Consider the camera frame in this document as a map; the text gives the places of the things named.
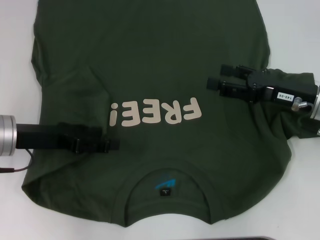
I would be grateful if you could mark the dark green printed t-shirt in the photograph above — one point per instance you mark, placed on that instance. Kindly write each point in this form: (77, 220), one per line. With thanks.
(160, 50)

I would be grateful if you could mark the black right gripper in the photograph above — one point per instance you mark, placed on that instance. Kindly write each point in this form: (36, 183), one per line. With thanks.
(287, 87)

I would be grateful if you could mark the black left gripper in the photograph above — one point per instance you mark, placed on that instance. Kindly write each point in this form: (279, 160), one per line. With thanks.
(42, 135)

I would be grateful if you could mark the dark grey robot base edge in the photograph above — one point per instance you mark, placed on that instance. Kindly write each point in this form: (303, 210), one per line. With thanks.
(250, 238)

